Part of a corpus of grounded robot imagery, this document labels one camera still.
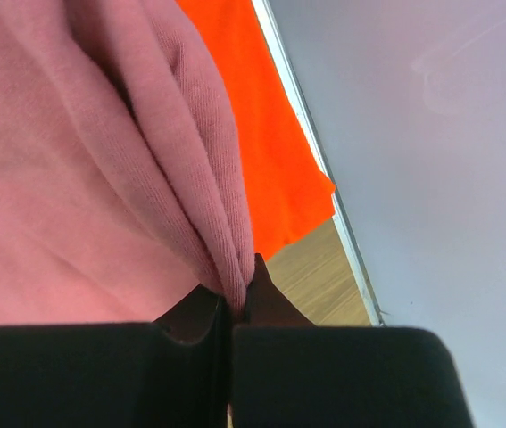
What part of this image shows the aluminium right side rail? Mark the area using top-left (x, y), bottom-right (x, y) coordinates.
top-left (253, 0), bottom-right (385, 326)

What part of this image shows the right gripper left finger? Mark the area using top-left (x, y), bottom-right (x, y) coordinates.
top-left (0, 287), bottom-right (228, 427)

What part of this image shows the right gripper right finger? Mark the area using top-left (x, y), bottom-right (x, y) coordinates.
top-left (230, 257), bottom-right (473, 427)

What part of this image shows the pink t-shirt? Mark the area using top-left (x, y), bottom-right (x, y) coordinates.
top-left (0, 1), bottom-right (254, 325)

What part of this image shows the folded orange t-shirt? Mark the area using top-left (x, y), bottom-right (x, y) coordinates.
top-left (179, 0), bottom-right (336, 259)

